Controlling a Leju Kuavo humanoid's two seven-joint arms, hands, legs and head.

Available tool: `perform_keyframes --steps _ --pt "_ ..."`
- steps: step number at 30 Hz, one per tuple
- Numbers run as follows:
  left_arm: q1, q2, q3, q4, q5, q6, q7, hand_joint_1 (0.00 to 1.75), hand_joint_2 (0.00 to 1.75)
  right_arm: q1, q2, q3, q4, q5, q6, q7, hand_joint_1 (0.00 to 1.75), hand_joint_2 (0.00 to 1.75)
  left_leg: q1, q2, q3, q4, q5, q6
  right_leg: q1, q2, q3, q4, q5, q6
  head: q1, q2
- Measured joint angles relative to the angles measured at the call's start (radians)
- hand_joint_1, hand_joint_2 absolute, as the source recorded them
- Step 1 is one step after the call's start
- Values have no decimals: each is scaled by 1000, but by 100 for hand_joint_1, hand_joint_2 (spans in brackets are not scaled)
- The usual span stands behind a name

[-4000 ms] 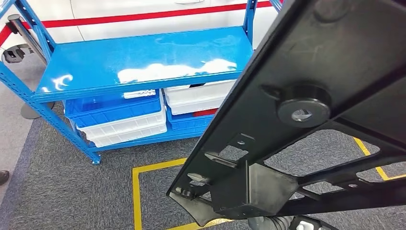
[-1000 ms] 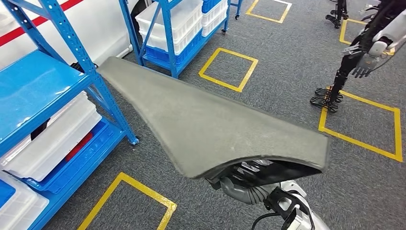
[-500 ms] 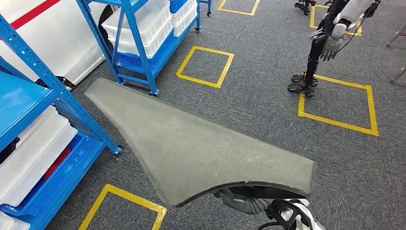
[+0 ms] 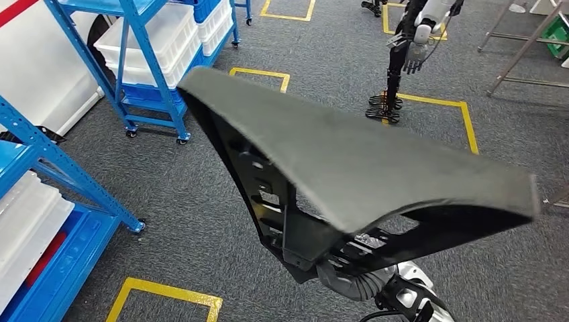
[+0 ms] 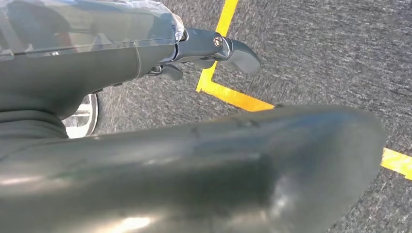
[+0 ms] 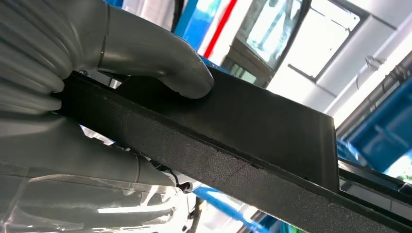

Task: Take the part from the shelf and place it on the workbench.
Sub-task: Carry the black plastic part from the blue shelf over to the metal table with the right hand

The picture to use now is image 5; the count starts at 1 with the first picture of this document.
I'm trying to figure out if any yellow floor tape square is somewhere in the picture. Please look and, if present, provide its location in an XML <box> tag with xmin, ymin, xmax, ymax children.
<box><xmin>195</xmin><ymin>0</ymin><xmax>412</xmax><ymax>181</ymax></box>

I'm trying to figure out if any shiny silver round object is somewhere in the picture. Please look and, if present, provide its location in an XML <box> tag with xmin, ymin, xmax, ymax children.
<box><xmin>62</xmin><ymin>94</ymin><xmax>99</xmax><ymax>139</ymax></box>

